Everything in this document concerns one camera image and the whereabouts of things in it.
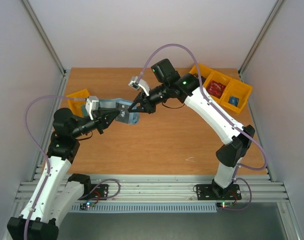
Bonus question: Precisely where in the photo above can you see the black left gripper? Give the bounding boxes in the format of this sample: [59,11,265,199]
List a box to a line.
[71,107,121,139]

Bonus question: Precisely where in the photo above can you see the teal leather card holder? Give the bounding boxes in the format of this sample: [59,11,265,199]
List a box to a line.
[99,98,140,125]

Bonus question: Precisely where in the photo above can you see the black VIP credit card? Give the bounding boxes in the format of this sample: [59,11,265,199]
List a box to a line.
[115,101,131,124]

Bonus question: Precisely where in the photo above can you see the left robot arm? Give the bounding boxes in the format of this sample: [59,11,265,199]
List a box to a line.
[7,107,120,240]

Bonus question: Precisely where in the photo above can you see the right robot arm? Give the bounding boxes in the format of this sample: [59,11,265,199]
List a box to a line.
[128,58,255,199]

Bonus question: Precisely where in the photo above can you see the red cards in bin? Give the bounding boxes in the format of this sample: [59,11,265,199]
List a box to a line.
[206,80,226,99]

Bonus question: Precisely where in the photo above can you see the blue card in bin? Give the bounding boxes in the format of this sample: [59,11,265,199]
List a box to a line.
[228,96,239,107]

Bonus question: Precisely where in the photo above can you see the small yellow bin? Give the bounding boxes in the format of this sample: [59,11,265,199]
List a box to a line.
[67,88,90,117]

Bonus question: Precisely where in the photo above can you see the black items in bin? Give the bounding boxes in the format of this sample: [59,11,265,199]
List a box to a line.
[201,76,206,85]

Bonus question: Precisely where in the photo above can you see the left circuit board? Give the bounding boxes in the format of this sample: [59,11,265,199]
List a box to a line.
[79,201,96,211]

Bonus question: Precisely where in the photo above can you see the circuit board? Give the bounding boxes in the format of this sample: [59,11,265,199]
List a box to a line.
[79,201,96,211]
[216,201,235,209]

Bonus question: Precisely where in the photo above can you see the yellow three-compartment bin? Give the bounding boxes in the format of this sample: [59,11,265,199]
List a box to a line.
[198,64,253,114]

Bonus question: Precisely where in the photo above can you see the right circuit board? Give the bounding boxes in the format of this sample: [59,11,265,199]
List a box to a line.
[216,201,235,209]

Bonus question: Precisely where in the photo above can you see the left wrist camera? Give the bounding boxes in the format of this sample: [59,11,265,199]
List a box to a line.
[85,95,100,120]

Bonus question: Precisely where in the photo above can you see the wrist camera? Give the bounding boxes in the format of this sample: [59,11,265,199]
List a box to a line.
[128,76,151,96]
[85,95,100,120]

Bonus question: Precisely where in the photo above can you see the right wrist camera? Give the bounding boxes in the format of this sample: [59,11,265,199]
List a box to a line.
[128,76,151,96]

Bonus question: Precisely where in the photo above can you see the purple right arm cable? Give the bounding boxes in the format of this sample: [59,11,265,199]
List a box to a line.
[139,43,268,211]

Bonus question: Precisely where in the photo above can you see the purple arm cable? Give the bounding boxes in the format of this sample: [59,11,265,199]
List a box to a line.
[23,94,88,240]
[139,43,268,211]

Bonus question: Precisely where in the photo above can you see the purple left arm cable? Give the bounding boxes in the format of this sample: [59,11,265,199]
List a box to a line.
[23,94,88,240]

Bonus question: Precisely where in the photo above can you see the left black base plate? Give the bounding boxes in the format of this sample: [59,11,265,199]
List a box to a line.
[79,183,109,201]

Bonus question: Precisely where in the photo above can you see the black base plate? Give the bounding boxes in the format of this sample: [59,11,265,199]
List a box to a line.
[193,183,242,201]
[79,183,109,201]

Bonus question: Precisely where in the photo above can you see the aluminium frame rail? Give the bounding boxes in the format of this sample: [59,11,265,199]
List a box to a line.
[15,173,290,204]

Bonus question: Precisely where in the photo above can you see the grey slotted cable duct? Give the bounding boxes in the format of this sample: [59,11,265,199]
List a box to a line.
[70,202,217,214]

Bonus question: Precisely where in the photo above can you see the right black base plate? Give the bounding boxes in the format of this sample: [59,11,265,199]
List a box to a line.
[193,183,242,201]

